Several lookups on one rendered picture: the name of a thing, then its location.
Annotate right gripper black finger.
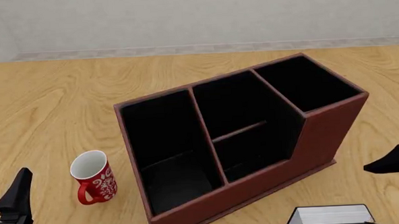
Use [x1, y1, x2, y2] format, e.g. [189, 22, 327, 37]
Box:
[361, 142, 399, 175]

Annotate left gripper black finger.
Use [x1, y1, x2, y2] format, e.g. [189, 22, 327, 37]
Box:
[0, 167, 36, 220]

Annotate red-brown desk caddy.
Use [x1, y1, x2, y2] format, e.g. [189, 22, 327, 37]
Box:
[111, 49, 375, 224]

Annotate black book with white pages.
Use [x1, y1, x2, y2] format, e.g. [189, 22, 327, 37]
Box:
[283, 203, 377, 224]

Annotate red mug with white pattern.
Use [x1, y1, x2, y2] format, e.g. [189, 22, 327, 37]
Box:
[68, 149, 119, 206]

